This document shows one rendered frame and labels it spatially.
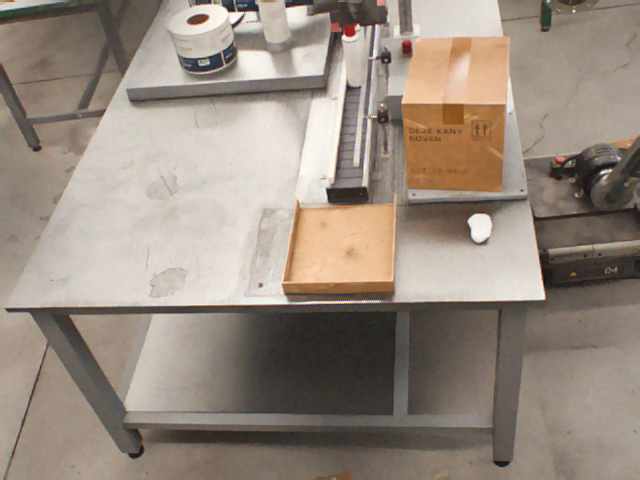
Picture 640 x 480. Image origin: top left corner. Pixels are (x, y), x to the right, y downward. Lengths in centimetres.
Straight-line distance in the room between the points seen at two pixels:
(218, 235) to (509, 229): 74
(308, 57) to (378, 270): 95
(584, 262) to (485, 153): 95
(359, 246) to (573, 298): 119
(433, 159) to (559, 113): 185
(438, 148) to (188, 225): 69
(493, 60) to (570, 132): 168
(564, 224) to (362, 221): 104
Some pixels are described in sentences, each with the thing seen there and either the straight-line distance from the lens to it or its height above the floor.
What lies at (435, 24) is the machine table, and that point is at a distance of 265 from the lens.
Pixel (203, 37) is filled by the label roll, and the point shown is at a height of 101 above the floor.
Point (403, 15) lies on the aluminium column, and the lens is 257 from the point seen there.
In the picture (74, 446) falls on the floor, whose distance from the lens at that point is 271.
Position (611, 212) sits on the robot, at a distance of 276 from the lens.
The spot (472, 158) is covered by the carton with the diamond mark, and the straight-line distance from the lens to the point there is 183.
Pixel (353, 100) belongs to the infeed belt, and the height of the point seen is 88.
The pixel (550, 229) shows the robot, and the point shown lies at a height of 24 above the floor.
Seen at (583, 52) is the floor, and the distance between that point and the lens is 410.
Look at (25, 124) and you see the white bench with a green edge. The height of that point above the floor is 17.
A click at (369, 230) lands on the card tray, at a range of 183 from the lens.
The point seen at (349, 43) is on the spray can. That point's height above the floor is 103.
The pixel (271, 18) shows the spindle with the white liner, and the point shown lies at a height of 100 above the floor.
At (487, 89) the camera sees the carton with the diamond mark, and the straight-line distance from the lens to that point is 178.
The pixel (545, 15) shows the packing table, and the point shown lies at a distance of 422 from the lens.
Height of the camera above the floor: 210
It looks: 44 degrees down
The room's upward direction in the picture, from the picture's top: 11 degrees counter-clockwise
